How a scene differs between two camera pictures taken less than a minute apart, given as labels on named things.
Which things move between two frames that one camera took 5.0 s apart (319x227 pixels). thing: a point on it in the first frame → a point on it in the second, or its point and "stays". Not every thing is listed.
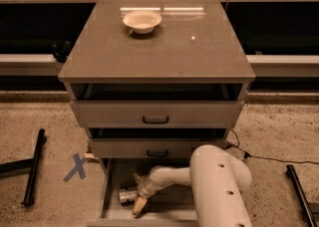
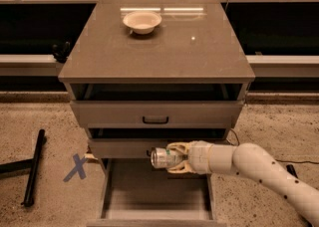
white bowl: x=142 y=21 stays
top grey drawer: x=157 y=105 stays
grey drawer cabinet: x=153 y=77 stays
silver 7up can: x=127 y=195 → x=160 y=158
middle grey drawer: x=152 y=143 stays
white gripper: x=145 y=186 → x=198 y=156
